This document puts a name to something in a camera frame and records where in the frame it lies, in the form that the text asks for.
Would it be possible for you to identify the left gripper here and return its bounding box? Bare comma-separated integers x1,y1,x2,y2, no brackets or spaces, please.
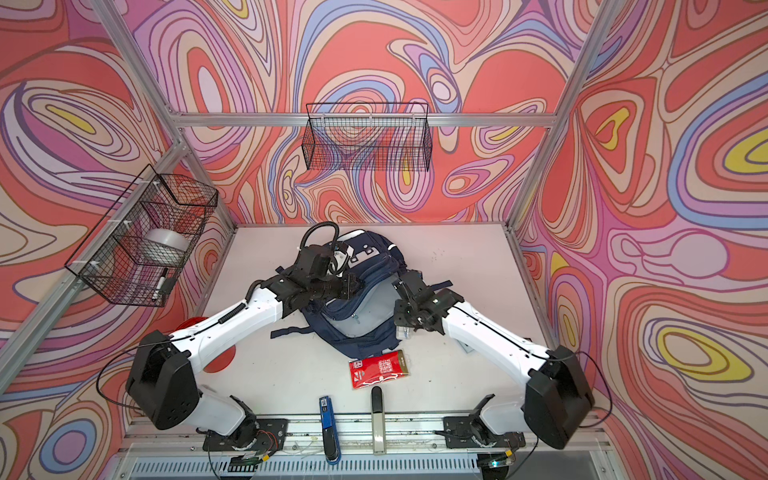
308,272,366,302

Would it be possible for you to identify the navy blue backpack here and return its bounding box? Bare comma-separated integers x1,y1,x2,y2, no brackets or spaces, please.
269,229,454,361

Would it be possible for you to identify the clear pen pack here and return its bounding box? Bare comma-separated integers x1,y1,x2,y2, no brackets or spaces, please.
397,326,415,340

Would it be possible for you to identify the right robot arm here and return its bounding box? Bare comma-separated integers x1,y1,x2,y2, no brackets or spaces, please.
393,270,595,450

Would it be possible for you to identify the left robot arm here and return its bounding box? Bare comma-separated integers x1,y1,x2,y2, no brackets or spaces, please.
126,243,360,450

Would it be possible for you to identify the red packet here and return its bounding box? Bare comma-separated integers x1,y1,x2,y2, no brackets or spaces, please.
349,350,410,389

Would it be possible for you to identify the red cup with markers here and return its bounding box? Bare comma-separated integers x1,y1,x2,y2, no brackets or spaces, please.
177,316,236,374

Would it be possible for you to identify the black beige stapler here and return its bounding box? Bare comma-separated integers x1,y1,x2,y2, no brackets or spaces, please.
371,386,386,455

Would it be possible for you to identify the white tape roll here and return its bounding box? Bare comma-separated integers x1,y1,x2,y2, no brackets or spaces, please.
141,228,190,267

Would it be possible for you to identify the marker in basket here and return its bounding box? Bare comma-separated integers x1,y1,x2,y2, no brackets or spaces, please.
151,268,169,302

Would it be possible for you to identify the blue stapler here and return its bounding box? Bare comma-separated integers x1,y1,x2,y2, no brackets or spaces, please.
319,396,342,465

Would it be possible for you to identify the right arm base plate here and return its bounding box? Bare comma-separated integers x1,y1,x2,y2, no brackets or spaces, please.
435,415,527,451

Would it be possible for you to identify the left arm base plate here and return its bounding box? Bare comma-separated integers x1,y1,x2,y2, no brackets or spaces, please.
203,418,289,454

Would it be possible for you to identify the back wire basket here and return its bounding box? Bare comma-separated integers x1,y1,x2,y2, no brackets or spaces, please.
301,101,433,172

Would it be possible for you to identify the wire basket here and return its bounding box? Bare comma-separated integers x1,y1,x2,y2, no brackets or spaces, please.
65,166,219,308
301,101,433,172

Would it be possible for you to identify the left wire basket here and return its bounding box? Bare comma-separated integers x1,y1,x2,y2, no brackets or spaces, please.
65,166,219,308

